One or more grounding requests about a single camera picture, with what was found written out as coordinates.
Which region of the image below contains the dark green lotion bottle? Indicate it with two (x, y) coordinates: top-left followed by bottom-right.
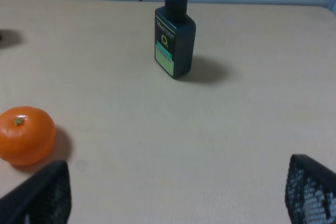
(154, 0), (196, 79)

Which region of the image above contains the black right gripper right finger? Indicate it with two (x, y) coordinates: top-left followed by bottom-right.
(285, 154), (335, 223)

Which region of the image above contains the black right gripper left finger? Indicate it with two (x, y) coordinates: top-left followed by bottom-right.
(1, 160), (72, 223)

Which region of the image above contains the orange mandarin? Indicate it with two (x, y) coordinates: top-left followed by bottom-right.
(1, 106), (56, 166)

